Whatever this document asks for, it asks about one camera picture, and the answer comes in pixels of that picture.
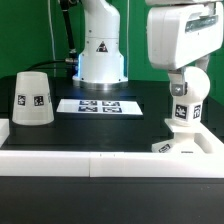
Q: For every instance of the white marker tag sheet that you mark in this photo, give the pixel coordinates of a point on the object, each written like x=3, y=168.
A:
x=99, y=107

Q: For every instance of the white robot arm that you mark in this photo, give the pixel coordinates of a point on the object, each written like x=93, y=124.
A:
x=100, y=64

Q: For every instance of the white lamp base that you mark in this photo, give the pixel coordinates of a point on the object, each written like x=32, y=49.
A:
x=183, y=140

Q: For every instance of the white front wall bar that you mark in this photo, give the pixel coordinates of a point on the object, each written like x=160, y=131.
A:
x=112, y=164

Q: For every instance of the white lamp bulb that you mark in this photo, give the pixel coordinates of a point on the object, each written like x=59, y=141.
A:
x=188, y=108

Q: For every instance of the white lamp shade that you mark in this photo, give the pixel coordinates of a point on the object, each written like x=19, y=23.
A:
x=32, y=101

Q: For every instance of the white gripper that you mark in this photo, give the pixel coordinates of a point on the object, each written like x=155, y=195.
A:
x=180, y=32

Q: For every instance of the white left wall bar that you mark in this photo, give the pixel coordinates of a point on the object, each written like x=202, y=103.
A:
x=4, y=130

